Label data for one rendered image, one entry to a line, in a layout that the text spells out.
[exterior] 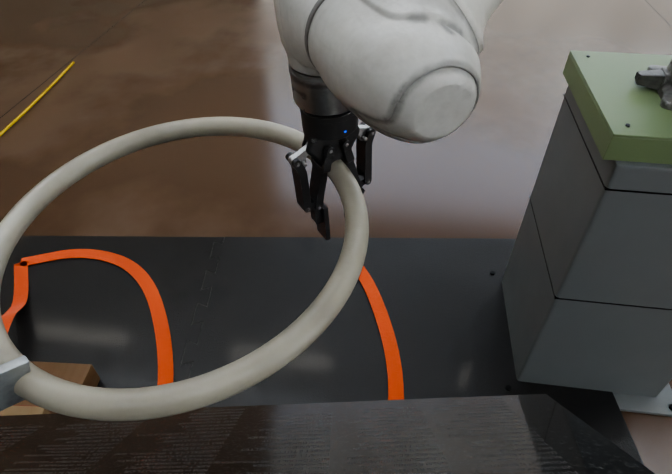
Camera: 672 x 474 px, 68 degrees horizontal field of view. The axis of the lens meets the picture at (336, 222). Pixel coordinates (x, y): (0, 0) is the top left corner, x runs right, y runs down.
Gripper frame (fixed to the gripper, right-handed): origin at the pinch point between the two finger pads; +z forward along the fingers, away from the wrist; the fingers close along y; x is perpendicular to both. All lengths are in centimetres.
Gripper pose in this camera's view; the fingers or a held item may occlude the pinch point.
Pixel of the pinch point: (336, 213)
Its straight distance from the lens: 78.1
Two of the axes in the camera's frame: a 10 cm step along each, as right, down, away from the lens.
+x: 5.3, 5.8, -6.1
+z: 0.5, 7.0, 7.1
